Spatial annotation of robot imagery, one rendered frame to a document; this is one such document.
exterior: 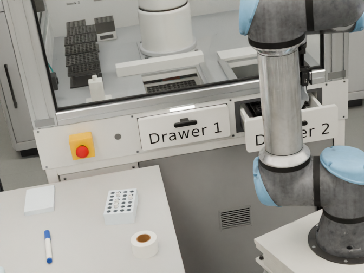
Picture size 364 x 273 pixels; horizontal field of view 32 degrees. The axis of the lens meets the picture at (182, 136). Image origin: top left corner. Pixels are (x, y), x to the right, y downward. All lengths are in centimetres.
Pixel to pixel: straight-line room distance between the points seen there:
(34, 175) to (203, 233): 165
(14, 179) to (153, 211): 198
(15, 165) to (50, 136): 187
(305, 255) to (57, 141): 90
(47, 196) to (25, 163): 190
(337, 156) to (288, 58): 27
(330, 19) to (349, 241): 52
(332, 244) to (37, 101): 98
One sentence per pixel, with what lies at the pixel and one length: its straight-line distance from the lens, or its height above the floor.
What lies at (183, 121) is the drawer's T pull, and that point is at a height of 91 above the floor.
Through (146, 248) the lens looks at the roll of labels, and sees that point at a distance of 166.
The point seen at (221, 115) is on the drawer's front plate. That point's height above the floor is 90.
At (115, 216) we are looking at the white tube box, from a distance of 181.
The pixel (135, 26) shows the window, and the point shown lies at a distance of 192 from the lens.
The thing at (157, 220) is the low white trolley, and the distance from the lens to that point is 181.
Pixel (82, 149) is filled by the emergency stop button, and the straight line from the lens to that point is 197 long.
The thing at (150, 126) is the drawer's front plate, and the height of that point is 90.
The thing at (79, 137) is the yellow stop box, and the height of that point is 91.
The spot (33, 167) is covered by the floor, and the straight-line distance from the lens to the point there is 383.
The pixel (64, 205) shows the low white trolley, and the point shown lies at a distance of 196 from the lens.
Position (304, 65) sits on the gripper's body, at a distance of 183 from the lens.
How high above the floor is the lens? 180
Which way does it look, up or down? 28 degrees down
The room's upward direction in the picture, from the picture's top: 7 degrees counter-clockwise
